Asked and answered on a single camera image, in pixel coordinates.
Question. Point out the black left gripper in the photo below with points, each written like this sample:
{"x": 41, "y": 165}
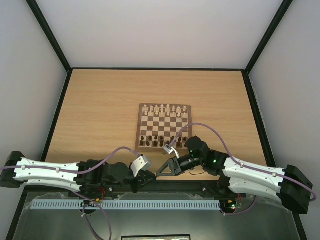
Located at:
{"x": 139, "y": 182}

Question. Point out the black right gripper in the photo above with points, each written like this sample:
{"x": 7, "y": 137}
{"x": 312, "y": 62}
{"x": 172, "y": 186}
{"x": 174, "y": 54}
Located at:
{"x": 175, "y": 166}

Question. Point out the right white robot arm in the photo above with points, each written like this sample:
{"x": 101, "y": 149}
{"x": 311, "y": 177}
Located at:
{"x": 288, "y": 186}

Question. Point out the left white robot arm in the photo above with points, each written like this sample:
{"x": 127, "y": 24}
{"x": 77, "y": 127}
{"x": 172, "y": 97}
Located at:
{"x": 92, "y": 179}

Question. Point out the wooden chess board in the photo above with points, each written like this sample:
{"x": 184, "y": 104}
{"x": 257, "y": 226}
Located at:
{"x": 166, "y": 126}

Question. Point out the white chess king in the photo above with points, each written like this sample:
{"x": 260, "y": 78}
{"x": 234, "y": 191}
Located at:
{"x": 168, "y": 107}

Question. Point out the white chess queen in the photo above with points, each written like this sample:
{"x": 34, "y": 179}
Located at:
{"x": 162, "y": 108}

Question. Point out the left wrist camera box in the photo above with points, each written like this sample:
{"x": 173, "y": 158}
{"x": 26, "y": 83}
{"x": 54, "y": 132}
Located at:
{"x": 142, "y": 163}

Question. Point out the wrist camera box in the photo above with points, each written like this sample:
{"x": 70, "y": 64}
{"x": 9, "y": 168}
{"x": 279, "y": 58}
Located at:
{"x": 170, "y": 149}
{"x": 142, "y": 163}

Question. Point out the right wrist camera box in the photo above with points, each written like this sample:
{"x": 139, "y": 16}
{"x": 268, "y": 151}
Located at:
{"x": 170, "y": 149}

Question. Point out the white slotted cable duct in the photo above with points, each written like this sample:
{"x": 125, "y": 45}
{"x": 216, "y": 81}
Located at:
{"x": 77, "y": 204}

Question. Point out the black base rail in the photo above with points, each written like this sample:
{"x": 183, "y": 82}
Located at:
{"x": 205, "y": 189}

